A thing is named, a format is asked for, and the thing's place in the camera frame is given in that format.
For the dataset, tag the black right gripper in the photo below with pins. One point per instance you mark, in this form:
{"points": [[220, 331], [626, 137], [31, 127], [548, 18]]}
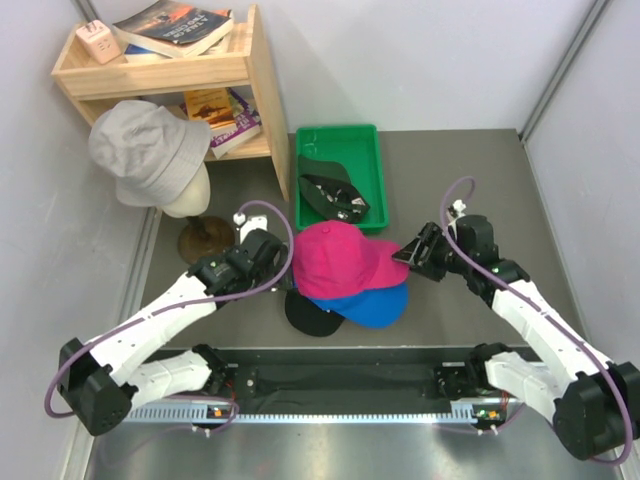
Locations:
{"points": [[431, 236]]}

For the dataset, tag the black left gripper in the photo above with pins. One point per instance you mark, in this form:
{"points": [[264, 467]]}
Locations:
{"points": [[282, 262]]}

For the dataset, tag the magenta cap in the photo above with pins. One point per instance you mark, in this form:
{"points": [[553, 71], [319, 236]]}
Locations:
{"points": [[333, 259]]}

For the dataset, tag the blue cap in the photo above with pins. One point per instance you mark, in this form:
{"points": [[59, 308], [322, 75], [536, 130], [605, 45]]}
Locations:
{"points": [[376, 308]]}

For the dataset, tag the black baseball cap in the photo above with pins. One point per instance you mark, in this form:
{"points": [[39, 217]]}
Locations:
{"points": [[308, 318]]}

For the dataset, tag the grey bucket hat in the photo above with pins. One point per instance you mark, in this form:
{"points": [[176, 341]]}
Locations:
{"points": [[151, 154]]}

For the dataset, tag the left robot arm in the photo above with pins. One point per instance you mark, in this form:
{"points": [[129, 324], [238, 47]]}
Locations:
{"points": [[104, 379]]}

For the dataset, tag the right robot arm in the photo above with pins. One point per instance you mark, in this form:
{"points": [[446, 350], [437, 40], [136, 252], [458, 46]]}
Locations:
{"points": [[591, 403]]}

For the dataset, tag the blue book under stack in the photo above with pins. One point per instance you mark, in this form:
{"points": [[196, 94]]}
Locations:
{"points": [[136, 54]]}

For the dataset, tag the beige mannequin head stand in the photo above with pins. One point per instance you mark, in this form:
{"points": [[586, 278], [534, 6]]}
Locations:
{"points": [[203, 235]]}

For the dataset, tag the dark green cap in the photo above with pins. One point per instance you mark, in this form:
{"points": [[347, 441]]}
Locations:
{"points": [[327, 187]]}

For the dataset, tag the green plastic bin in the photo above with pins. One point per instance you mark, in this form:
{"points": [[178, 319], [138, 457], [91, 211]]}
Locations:
{"points": [[356, 148]]}

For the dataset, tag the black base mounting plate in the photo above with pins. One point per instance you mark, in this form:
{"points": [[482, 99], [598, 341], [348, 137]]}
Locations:
{"points": [[336, 375]]}

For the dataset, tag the purple cover book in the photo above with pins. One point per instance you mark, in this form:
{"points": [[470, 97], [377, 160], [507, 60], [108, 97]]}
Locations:
{"points": [[248, 124]]}

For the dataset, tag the orange cover book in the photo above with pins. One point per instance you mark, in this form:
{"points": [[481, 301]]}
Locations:
{"points": [[212, 106]]}

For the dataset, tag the wooden shelf unit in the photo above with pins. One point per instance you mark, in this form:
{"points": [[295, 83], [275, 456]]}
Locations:
{"points": [[93, 88]]}

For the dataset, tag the dark cover paperback book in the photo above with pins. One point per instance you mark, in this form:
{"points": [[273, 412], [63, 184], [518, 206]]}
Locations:
{"points": [[175, 29]]}

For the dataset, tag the pink power adapter cube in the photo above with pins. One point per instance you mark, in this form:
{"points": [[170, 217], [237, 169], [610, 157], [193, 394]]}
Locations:
{"points": [[99, 42]]}

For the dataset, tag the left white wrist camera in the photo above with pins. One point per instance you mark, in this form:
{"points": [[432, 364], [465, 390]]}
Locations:
{"points": [[247, 224]]}

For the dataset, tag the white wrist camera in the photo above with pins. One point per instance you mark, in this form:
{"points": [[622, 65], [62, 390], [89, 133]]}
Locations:
{"points": [[247, 224], [454, 212]]}

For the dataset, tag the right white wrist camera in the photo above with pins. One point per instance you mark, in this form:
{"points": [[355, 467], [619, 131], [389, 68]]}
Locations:
{"points": [[454, 212]]}

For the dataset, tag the aluminium rail with cable duct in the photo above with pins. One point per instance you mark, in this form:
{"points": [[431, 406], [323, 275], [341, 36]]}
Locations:
{"points": [[329, 407]]}

